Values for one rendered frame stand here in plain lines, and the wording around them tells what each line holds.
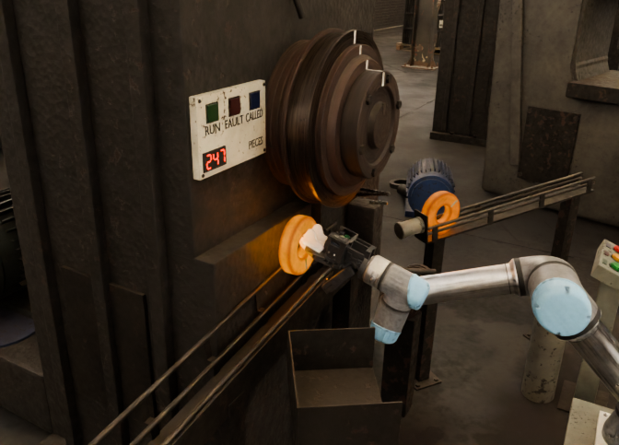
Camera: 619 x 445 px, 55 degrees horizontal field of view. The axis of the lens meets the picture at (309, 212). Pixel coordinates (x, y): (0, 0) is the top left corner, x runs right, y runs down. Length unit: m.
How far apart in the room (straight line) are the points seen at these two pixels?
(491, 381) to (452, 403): 0.22
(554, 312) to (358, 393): 0.47
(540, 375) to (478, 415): 0.27
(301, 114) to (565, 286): 0.70
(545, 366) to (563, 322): 0.97
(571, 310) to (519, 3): 3.02
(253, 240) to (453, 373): 1.30
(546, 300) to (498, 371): 1.22
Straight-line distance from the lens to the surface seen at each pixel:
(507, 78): 4.30
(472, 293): 1.57
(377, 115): 1.53
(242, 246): 1.44
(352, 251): 1.46
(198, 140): 1.29
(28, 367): 2.25
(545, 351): 2.37
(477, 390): 2.48
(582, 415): 2.00
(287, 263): 1.50
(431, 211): 2.09
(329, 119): 1.45
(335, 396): 1.40
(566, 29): 4.14
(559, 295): 1.41
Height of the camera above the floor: 1.49
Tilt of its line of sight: 22 degrees down
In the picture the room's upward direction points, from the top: 1 degrees clockwise
